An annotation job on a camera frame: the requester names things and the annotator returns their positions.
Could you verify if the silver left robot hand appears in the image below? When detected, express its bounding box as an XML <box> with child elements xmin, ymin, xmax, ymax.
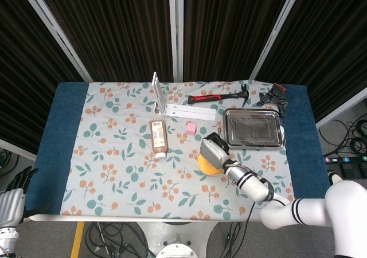
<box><xmin>0</xmin><ymin>166</ymin><xmax>40</xmax><ymax>226</ymax></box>

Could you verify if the rectangular metal tray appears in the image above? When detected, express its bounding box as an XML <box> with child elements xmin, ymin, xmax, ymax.
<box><xmin>222</xmin><ymin>107</ymin><xmax>286</xmax><ymax>150</ymax></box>

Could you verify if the white and black sneaker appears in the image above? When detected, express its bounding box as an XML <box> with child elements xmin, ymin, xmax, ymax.
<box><xmin>327</xmin><ymin>170</ymin><xmax>345</xmax><ymax>185</ymax></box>

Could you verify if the yellow floor tape strip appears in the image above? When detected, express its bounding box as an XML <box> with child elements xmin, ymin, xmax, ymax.
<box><xmin>70</xmin><ymin>221</ymin><xmax>85</xmax><ymax>258</ymax></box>

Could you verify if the floral fruit print tablecloth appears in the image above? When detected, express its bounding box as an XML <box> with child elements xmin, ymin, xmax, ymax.
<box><xmin>60</xmin><ymin>80</ymin><xmax>296</xmax><ymax>221</ymax></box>

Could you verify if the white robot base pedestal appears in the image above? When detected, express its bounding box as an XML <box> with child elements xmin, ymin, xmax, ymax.
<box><xmin>137</xmin><ymin>220</ymin><xmax>219</xmax><ymax>258</ymax></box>

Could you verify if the white partition frame post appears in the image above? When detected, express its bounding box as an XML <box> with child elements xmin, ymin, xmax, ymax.
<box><xmin>248</xmin><ymin>0</ymin><xmax>304</xmax><ymax>81</ymax></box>
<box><xmin>168</xmin><ymin>0</ymin><xmax>184</xmax><ymax>83</ymax></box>
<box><xmin>15</xmin><ymin>0</ymin><xmax>92</xmax><ymax>83</ymax></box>
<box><xmin>0</xmin><ymin>139</ymin><xmax>38</xmax><ymax>162</ymax></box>
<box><xmin>315</xmin><ymin>87</ymin><xmax>367</xmax><ymax>128</ymax></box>

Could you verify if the black patterned work glove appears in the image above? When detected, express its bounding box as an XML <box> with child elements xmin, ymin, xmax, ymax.
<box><xmin>257</xmin><ymin>83</ymin><xmax>288</xmax><ymax>118</ymax></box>

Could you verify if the beige bowl with orange inside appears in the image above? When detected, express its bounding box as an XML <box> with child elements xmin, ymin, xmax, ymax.
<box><xmin>197</xmin><ymin>151</ymin><xmax>226</xmax><ymax>176</ymax></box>

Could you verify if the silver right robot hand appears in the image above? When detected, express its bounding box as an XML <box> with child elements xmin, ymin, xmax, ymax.
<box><xmin>200</xmin><ymin>132</ymin><xmax>231</xmax><ymax>170</ymax></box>

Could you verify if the dark pleated partition panel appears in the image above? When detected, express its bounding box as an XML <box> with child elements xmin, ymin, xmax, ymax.
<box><xmin>255</xmin><ymin>0</ymin><xmax>367</xmax><ymax>121</ymax></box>
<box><xmin>34</xmin><ymin>0</ymin><xmax>174</xmax><ymax>83</ymax></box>
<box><xmin>183</xmin><ymin>0</ymin><xmax>293</xmax><ymax>81</ymax></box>
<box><xmin>0</xmin><ymin>0</ymin><xmax>87</xmax><ymax>155</ymax></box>

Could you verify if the white perforated L-shaped bracket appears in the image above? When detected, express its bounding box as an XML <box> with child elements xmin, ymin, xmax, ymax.
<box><xmin>151</xmin><ymin>71</ymin><xmax>217</xmax><ymax>122</ymax></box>

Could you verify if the black floor cable bundle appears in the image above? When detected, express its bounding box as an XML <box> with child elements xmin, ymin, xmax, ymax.
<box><xmin>85</xmin><ymin>222</ymin><xmax>157</xmax><ymax>258</ymax></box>
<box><xmin>319</xmin><ymin>119</ymin><xmax>367</xmax><ymax>156</ymax></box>

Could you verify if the blue table cover cloth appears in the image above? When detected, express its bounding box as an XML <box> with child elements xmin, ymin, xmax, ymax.
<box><xmin>24</xmin><ymin>82</ymin><xmax>335</xmax><ymax>215</ymax></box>

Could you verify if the brown bottle with white cap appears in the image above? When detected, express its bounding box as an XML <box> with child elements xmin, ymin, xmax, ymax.
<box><xmin>150</xmin><ymin>119</ymin><xmax>168</xmax><ymax>159</ymax></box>

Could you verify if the hammer with red black handle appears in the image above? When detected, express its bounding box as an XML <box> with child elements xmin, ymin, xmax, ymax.
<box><xmin>188</xmin><ymin>83</ymin><xmax>250</xmax><ymax>107</ymax></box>

